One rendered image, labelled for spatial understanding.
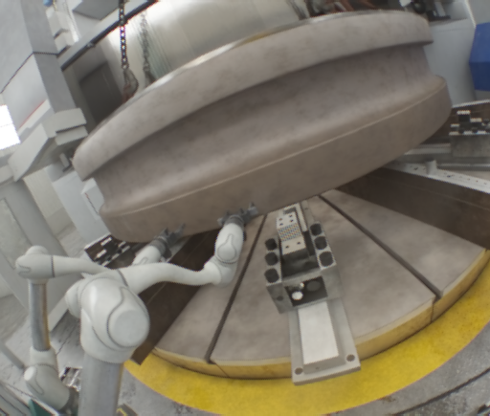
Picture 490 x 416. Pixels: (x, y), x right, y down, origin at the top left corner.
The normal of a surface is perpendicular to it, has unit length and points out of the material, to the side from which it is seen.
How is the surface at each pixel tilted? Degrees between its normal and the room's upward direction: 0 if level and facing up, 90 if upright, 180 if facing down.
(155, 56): 90
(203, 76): 90
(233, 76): 90
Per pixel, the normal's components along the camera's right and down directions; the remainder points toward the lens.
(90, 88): -0.06, 0.41
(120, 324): 0.80, -0.11
